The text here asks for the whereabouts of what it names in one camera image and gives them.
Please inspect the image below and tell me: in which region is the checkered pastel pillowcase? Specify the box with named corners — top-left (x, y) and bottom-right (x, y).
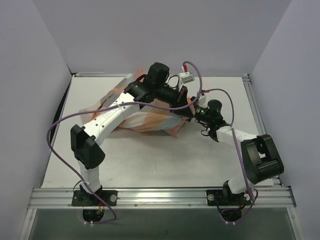
top-left (79, 67), bottom-right (189, 137)

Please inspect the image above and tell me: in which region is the aluminium back frame rail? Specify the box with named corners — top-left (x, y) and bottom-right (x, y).
top-left (73, 72), bottom-right (250, 78)

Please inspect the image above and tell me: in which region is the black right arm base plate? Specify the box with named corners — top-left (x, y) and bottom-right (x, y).
top-left (206, 189), bottom-right (252, 207)

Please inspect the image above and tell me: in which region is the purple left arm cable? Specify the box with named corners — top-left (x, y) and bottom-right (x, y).
top-left (46, 60), bottom-right (203, 224)

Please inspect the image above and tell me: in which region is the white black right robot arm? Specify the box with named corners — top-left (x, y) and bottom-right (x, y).
top-left (194, 100), bottom-right (285, 205)

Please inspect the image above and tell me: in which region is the aluminium front frame rail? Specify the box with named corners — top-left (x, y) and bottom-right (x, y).
top-left (28, 185), bottom-right (296, 210)

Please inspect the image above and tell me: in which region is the aluminium right side rail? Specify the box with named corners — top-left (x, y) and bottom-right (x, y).
top-left (241, 74), bottom-right (285, 188)

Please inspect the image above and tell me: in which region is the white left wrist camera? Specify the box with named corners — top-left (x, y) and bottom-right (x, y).
top-left (179, 71), bottom-right (195, 85)

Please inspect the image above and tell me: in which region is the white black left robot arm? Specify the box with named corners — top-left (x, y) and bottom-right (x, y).
top-left (70, 62), bottom-right (195, 206)

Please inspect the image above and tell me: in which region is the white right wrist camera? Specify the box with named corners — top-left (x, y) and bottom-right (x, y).
top-left (197, 94), bottom-right (206, 108)

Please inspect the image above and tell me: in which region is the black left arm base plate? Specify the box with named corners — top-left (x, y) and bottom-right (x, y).
top-left (71, 189), bottom-right (118, 207)

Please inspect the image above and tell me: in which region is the aluminium frame rail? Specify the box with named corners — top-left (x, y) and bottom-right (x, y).
top-left (28, 185), bottom-right (296, 210)
top-left (73, 72), bottom-right (250, 78)

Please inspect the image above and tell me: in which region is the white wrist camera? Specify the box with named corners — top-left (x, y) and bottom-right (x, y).
top-left (179, 71), bottom-right (195, 85)
top-left (197, 94), bottom-right (206, 108)

